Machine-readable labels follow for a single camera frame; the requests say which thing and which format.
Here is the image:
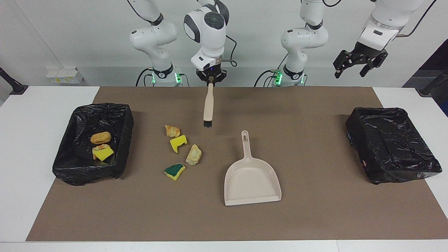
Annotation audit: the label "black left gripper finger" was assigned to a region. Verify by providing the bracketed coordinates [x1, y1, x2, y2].
[360, 54, 388, 78]
[334, 51, 353, 78]

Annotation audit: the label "beige brush black bristles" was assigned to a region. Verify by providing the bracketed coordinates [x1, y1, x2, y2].
[203, 81, 215, 128]

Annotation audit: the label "notched yellow sponge piece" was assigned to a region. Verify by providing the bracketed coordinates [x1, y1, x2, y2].
[170, 135, 188, 154]

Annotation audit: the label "beige bread chunk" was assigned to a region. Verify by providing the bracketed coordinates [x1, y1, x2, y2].
[185, 144, 202, 166]

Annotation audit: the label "wavy green yellow sponge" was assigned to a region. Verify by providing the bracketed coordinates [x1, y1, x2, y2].
[164, 163, 186, 181]

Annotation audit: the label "beige plastic dustpan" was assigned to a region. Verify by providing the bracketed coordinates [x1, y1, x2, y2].
[224, 130, 282, 207]

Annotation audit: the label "brown bread roll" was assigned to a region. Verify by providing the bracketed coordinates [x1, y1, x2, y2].
[90, 131, 112, 145]

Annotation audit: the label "wedge yellow green sponge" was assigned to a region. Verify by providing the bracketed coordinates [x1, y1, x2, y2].
[92, 147, 114, 162]

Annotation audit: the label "black bag-lined bin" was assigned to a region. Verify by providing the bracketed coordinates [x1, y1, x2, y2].
[345, 107, 442, 185]
[52, 103, 134, 186]

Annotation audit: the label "black stand foot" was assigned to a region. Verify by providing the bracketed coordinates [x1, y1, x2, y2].
[0, 66, 28, 95]
[416, 68, 448, 97]

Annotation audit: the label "dark background panel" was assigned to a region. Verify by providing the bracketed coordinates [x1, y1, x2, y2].
[402, 38, 448, 117]

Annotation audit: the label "brown table mat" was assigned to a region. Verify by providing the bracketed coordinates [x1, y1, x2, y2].
[26, 86, 448, 242]

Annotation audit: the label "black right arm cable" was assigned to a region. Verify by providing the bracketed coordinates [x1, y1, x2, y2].
[221, 33, 238, 67]

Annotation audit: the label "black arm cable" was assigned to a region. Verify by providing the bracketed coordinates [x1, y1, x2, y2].
[398, 0, 438, 37]
[221, 33, 238, 67]

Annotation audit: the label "black base power cable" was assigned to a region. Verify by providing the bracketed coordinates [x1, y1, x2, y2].
[254, 69, 280, 87]
[136, 68, 154, 87]

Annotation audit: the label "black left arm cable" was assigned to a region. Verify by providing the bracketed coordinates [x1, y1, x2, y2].
[398, 0, 438, 37]

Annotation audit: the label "white wall socket box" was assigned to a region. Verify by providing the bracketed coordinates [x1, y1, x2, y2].
[46, 67, 84, 84]

